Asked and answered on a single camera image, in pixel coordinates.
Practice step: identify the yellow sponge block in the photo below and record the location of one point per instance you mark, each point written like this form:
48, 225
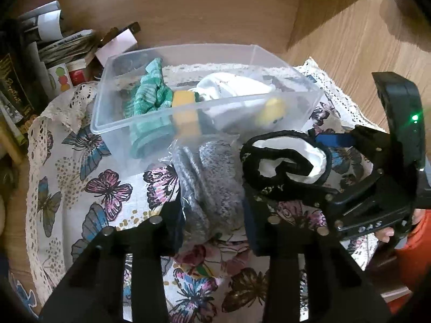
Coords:
186, 121

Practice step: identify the wooden shelf unit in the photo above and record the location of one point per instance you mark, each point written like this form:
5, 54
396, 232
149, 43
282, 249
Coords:
349, 39

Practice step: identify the clear plastic storage box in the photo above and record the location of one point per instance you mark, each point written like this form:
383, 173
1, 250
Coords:
183, 67

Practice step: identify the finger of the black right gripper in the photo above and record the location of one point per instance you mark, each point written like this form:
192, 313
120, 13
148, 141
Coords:
337, 140
262, 199

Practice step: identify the pile of papers and books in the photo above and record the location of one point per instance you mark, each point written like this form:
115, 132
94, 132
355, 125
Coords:
62, 58

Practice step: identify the white cloth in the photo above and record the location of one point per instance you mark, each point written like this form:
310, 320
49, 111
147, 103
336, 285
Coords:
223, 85

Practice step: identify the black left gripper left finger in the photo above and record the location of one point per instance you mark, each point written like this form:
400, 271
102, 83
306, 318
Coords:
93, 288

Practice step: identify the dark glass bottle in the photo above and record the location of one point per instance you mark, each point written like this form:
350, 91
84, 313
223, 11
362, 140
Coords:
17, 79

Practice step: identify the butterfly print tablecloth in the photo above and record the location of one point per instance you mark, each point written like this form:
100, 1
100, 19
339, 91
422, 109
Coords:
76, 189

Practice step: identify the green knitted cloth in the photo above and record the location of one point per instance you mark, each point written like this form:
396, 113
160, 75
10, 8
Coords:
148, 95

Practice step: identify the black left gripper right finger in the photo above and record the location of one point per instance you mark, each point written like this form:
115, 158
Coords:
338, 290

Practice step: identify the grey knitted item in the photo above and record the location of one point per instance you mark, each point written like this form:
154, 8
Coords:
211, 192

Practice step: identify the yellow ball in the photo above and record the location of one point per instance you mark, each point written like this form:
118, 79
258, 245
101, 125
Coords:
272, 112

